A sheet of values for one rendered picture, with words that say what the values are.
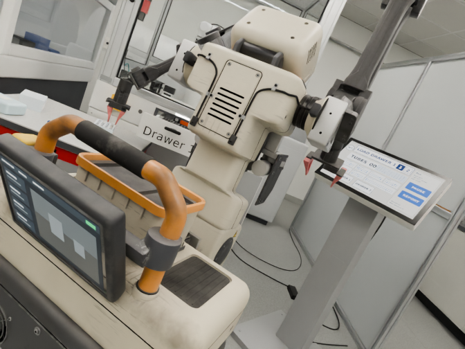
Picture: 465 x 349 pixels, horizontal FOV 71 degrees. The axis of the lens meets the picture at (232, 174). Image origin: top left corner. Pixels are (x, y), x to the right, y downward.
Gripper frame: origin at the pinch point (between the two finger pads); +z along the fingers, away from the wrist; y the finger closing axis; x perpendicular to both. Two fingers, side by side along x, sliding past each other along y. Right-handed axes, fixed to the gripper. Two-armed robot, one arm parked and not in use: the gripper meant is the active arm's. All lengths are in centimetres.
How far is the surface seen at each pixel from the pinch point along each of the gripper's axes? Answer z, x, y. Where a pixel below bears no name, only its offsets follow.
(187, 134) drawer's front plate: -8.8, 10.6, -31.3
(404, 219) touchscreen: -16, 48, -123
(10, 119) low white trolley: 6.7, 26.0, 29.9
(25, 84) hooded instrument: 7, -44, 49
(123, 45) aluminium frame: -32.2, -30.9, 8.8
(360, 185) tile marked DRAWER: -20, 26, -114
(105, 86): -9.3, -31.0, 10.4
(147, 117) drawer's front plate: -8.9, 7.4, -13.2
